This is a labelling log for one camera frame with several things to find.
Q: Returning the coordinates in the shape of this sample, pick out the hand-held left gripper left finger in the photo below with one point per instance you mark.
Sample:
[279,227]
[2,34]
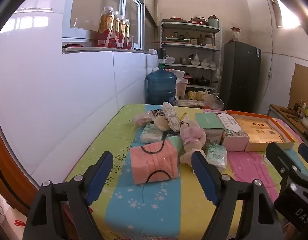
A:
[101,177]

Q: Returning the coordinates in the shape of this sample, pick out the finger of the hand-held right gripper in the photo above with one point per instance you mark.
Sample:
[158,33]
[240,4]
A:
[305,152]
[279,157]

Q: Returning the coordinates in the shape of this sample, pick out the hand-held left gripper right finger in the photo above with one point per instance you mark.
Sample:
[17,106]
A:
[204,177]

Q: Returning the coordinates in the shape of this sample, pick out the green patterned tissue pack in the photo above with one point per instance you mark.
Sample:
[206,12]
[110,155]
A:
[216,156]

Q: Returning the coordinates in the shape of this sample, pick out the orange tray box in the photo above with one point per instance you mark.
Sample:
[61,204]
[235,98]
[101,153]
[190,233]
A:
[264,132]

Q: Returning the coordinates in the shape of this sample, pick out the plush doll with purple dress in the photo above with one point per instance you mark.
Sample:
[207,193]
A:
[194,140]

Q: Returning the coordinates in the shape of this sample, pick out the pink tissue pack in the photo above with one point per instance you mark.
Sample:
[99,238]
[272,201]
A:
[154,162]

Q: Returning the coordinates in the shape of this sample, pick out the black hair band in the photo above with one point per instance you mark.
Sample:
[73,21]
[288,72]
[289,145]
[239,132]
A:
[186,124]

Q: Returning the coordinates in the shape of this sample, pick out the white green tissue pack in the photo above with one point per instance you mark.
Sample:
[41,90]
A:
[149,133]

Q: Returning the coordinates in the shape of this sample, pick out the white floral cloth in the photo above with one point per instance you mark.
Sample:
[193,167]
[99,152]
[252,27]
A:
[172,117]

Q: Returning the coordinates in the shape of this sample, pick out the beige plush toy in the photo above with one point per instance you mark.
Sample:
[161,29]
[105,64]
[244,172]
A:
[161,123]

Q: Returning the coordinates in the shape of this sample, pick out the pink translucent plastic bag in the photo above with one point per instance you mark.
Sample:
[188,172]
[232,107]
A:
[142,120]

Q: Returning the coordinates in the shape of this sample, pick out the leopard print cloth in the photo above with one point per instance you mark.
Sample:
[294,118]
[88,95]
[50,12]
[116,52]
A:
[157,112]

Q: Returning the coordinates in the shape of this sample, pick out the large white bowl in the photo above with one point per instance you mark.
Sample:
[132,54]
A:
[306,122]

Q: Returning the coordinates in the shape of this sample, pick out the kitchen counter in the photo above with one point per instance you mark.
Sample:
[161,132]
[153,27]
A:
[281,120]

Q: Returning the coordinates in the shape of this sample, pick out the row of condiment bottles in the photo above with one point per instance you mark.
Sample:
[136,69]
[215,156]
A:
[303,110]

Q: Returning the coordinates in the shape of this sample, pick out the wooden cutting board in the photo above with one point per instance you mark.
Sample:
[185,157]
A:
[281,112]

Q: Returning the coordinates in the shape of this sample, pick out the floral tissue box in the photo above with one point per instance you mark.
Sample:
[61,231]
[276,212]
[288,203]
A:
[232,135]

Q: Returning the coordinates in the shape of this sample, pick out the teal cardboard box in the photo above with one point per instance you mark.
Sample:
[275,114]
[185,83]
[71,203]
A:
[209,126]

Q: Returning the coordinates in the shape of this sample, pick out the colourful cartoon printed sheet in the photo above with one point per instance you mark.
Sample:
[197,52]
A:
[154,205]

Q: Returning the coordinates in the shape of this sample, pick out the pale wrapped bundle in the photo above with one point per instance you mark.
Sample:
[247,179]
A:
[190,103]

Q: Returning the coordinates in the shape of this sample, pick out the clear bag of vegetables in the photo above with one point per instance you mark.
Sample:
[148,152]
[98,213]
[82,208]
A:
[209,98]

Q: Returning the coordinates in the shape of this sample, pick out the dark grey fridge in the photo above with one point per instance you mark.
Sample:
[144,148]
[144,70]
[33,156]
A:
[241,75]

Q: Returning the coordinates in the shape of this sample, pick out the pale pink plastic container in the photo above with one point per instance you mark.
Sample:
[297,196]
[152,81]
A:
[182,88]

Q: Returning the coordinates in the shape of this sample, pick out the black wok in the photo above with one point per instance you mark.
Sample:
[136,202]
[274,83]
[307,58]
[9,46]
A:
[202,81]

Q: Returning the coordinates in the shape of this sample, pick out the red cooking pot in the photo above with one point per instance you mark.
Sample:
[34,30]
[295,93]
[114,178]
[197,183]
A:
[188,79]

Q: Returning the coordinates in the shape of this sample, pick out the blue water jug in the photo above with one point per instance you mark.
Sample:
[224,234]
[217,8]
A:
[161,87]

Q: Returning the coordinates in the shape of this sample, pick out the white flour bag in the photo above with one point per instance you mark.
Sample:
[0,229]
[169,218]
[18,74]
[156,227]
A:
[180,75]

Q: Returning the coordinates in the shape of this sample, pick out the grey metal shelf rack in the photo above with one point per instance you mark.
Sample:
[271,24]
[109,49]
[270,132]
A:
[219,55]

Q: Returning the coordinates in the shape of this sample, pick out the black white water pump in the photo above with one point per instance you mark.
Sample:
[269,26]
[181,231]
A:
[162,57]

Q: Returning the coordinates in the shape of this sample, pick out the glass jar with red lid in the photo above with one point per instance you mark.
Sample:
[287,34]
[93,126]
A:
[235,35]

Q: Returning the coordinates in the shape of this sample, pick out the red flat windowsill item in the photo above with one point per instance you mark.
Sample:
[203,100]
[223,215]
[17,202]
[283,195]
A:
[73,45]

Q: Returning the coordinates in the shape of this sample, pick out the row of glass jars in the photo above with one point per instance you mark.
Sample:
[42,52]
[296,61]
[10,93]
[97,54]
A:
[207,40]

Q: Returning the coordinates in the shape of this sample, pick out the green tray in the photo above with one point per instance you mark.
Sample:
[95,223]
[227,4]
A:
[177,39]

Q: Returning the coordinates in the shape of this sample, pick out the high bright window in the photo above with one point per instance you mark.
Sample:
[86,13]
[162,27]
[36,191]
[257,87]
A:
[289,12]

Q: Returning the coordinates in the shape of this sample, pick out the red label drink bottle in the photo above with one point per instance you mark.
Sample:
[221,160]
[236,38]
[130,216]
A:
[116,32]
[106,30]
[128,35]
[122,33]

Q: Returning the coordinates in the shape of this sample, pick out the teal enamel pot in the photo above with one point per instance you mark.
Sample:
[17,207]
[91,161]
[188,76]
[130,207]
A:
[213,22]

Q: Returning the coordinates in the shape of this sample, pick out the red flat lid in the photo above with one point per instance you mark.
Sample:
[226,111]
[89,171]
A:
[177,18]

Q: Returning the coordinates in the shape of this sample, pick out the cardboard wall sheets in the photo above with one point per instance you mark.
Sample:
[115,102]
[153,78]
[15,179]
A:
[303,85]

